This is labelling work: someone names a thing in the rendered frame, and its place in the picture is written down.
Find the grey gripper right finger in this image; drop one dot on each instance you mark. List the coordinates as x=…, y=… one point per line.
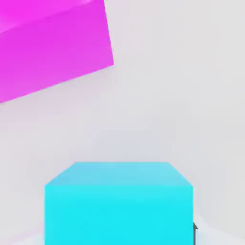
x=195, y=235

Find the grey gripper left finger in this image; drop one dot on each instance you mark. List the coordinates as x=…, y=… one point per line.
x=39, y=241

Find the small cyan cube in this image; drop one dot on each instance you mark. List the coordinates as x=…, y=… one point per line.
x=118, y=210

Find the large magenta box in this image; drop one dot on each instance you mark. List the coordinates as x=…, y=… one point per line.
x=49, y=49

